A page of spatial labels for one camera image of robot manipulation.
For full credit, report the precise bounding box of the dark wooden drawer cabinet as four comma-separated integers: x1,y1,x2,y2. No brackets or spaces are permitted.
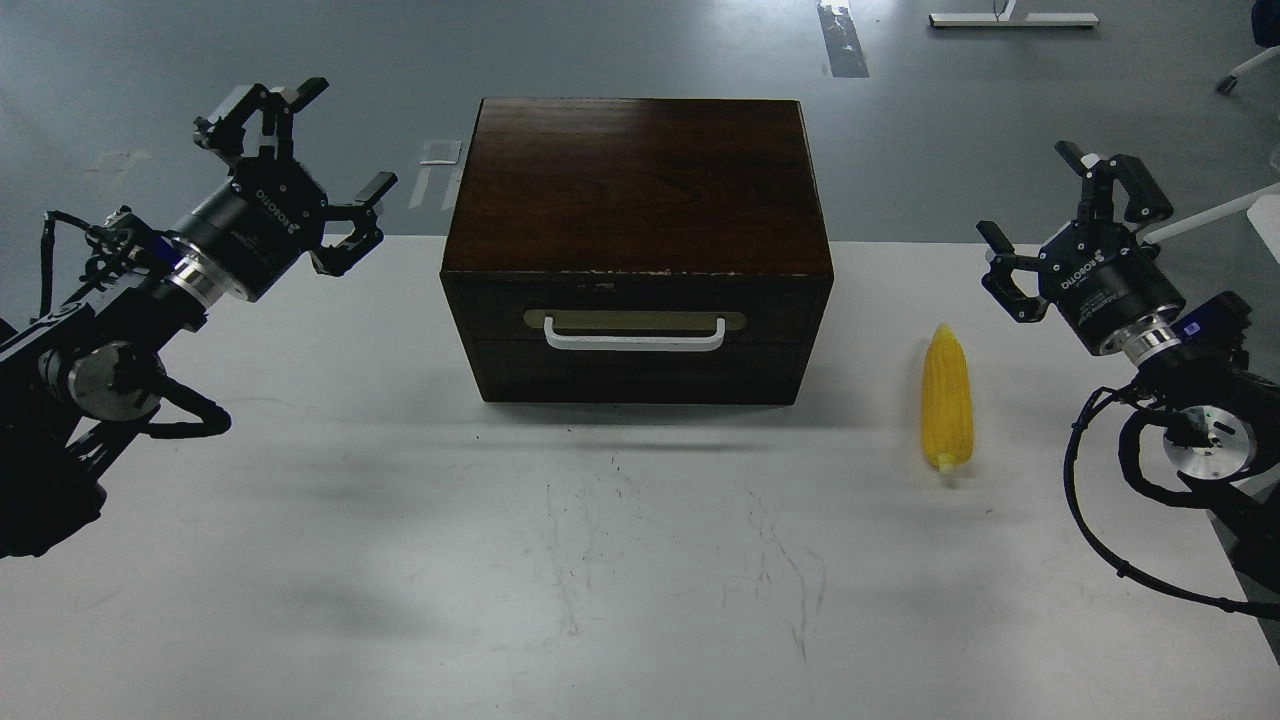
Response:
440,97,835,406

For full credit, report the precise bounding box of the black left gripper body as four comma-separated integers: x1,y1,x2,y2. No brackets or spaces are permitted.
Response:
172,160,328,302

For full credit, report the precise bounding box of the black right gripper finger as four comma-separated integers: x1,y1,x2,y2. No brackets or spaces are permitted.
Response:
975,220,1062,323
1055,140,1174,231

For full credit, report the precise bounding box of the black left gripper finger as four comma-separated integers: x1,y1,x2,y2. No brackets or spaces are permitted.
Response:
193,77,330,169
310,172,398,277

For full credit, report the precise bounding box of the white table leg base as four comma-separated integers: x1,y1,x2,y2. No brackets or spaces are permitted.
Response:
928,1,1101,29

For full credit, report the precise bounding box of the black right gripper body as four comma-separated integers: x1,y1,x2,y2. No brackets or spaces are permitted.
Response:
1039,222,1187,356

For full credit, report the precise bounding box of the white chair base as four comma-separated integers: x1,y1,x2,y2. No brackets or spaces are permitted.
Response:
1215,46,1280,96

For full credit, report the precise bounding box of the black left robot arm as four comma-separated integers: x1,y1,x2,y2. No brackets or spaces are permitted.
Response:
1,77,397,557

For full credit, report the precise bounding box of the wooden drawer with white handle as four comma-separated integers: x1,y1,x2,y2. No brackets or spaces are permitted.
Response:
457,291,826,382

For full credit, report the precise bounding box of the yellow corn cob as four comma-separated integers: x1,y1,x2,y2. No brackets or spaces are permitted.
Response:
920,323,975,479

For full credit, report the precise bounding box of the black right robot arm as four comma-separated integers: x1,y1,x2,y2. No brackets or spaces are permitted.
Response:
977,141,1277,619

